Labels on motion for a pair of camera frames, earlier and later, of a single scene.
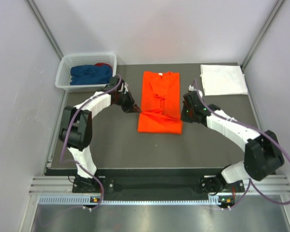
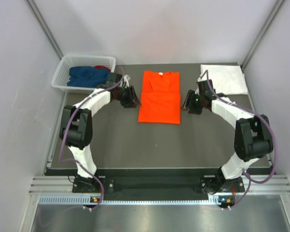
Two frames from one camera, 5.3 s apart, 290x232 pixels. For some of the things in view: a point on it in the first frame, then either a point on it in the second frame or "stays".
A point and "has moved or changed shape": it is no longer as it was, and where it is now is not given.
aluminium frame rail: [49, 184] stays
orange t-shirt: [161, 103] has moved or changed shape
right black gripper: [183, 117] → [193, 109]
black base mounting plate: [156, 185] stays
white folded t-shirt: [218, 79] stays
